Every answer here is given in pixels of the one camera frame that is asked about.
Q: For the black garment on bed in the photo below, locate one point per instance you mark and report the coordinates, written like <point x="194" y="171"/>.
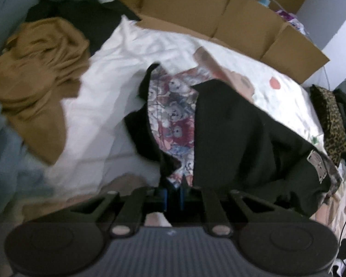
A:
<point x="97" y="21"/>

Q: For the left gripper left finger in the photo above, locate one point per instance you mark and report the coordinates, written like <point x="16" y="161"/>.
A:
<point x="124" y="215"/>

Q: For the mustard brown garment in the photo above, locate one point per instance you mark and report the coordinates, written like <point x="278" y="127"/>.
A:
<point x="41" y="65"/>

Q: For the flattened cardboard box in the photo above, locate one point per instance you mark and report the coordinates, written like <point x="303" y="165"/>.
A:
<point x="244" y="26"/>

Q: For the blue cap detergent bottle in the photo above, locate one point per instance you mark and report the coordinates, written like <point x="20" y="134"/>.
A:
<point x="265" y="3"/>

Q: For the purple white refill pouch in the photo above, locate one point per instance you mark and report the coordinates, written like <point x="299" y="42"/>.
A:
<point x="292" y="20"/>

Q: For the leopard print garment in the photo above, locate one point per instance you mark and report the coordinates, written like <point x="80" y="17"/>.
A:
<point x="326" y="108"/>

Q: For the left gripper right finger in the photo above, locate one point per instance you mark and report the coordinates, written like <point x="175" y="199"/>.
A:
<point x="219" y="213"/>

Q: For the black garment with patterned lining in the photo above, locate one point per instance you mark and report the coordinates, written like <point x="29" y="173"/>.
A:
<point x="204" y="134"/>

